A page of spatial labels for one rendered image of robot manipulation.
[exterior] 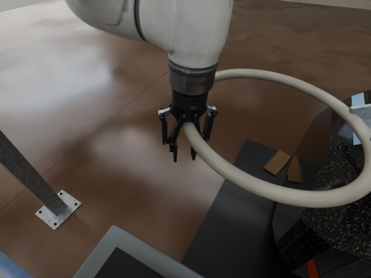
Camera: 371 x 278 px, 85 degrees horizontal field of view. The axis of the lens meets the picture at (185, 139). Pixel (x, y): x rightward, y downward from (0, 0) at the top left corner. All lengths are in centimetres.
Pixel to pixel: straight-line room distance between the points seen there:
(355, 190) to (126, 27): 49
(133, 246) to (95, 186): 115
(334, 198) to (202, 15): 37
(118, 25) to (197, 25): 13
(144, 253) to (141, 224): 91
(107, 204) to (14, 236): 53
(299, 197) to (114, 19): 42
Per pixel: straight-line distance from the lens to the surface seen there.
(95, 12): 39
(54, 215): 160
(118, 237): 50
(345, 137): 87
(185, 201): 142
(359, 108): 72
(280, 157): 175
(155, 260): 48
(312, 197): 43
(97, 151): 182
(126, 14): 37
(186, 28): 32
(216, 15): 32
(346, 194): 48
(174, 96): 41
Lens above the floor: 126
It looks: 45 degrees down
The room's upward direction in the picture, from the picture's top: straight up
